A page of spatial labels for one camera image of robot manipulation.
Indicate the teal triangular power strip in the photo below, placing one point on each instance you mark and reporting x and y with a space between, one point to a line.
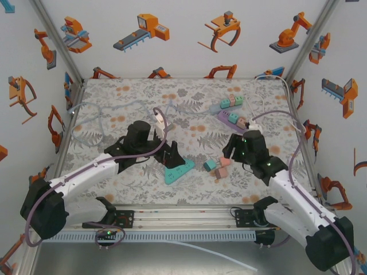
179 173

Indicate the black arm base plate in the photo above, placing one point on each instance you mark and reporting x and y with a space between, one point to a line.
127 219
243 219

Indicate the wide aluminium base rail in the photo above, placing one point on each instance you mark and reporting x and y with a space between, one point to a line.
186 220

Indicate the aluminium frame post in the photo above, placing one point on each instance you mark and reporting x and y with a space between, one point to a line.
309 43
60 43

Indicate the aluminium table edge rail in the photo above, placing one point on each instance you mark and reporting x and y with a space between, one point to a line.
291 97
78 94

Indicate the controller board green LED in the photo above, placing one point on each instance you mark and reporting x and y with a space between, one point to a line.
107 233

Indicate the teal plug adapter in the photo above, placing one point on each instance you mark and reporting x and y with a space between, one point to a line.
210 165
224 103
233 117

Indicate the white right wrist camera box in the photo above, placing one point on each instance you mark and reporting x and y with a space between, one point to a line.
252 125

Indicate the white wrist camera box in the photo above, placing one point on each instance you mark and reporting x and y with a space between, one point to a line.
252 125
160 124

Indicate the dusty pink plug adapter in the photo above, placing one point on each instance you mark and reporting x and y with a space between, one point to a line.
242 122
221 173
231 100

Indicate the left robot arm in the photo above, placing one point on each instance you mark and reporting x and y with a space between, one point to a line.
83 174

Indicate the green plug adapter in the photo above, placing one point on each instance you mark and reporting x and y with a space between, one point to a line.
239 100

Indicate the black controller module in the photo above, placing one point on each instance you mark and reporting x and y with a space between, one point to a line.
266 237

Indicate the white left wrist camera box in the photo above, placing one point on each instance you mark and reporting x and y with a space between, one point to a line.
160 124

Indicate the purple power strip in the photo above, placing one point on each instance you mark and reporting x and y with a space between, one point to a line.
222 116

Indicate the blue-grey power strip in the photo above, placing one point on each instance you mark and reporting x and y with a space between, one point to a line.
214 108

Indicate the floral table cloth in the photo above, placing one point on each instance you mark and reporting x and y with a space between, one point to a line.
186 194

